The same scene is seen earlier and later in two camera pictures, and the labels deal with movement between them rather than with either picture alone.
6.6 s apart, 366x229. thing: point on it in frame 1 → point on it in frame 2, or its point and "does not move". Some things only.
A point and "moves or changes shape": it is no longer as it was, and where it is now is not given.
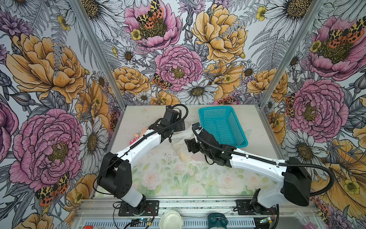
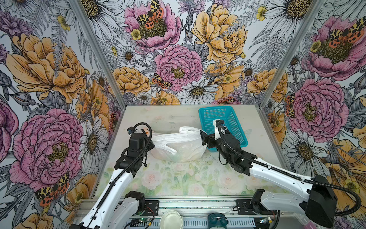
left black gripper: [179, 127] → [151, 146]
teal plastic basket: [221, 122] does not move
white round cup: [170, 219] does not move
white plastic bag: [178, 139] moves or changes shape
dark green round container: [217, 220] does not move
